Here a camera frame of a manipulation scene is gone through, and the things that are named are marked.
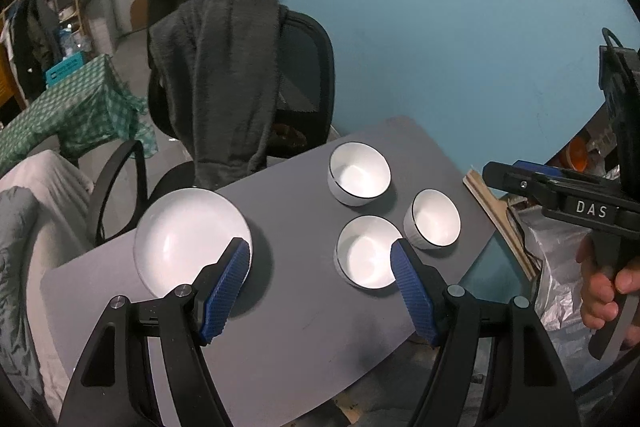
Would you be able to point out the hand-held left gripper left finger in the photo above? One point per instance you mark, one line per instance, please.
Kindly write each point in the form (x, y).
(227, 287)

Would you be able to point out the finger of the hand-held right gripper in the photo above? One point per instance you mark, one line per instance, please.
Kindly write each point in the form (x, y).
(507, 179)
(537, 168)

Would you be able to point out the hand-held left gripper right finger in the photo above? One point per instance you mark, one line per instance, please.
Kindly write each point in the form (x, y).
(412, 292)

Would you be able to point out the small white bowl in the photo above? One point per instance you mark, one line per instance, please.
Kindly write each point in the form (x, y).
(434, 224)
(365, 257)

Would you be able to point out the white plate with black rim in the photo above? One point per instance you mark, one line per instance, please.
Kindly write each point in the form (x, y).
(185, 237)

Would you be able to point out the large white bowl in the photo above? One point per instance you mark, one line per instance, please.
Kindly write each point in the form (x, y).
(359, 179)

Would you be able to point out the person's right hand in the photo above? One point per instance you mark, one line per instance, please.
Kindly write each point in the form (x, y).
(595, 297)

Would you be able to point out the wooden board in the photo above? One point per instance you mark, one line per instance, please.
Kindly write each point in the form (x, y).
(492, 209)

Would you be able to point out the orange round container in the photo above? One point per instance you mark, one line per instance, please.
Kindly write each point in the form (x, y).
(575, 153)

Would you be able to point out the silver plastic bag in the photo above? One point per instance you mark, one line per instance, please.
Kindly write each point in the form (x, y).
(550, 267)

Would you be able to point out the dark grey fleece robe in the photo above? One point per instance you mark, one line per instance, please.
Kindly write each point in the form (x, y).
(225, 72)

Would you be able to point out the grey duvet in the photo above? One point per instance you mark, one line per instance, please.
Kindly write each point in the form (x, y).
(15, 247)

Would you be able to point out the black office chair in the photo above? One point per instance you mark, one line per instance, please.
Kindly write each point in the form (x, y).
(305, 67)

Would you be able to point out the green checked cloth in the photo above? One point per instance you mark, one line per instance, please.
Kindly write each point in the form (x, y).
(65, 112)

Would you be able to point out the blue plastic crate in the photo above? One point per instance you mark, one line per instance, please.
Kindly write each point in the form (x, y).
(65, 69)

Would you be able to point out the brown cardboard piece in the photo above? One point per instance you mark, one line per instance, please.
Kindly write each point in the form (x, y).
(139, 9)

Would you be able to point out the dark clothes on rack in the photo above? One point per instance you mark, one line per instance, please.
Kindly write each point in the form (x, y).
(37, 32)

